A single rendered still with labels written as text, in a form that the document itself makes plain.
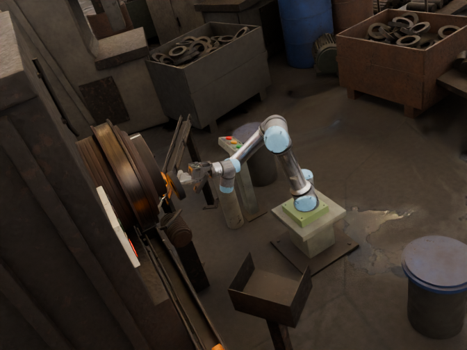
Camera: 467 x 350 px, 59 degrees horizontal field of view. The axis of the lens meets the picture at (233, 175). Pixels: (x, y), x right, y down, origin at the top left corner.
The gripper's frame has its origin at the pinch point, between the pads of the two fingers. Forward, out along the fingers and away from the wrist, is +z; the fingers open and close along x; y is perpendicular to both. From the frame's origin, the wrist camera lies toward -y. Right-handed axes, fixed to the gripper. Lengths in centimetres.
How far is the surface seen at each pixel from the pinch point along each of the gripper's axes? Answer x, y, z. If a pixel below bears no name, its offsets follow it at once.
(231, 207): -39, -51, -52
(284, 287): 68, -21, -22
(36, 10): -251, 57, 35
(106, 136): 27, 41, 34
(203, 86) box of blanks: -177, -6, -91
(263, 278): 60, -21, -17
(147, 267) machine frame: 49, -6, 29
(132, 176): 41, 29, 29
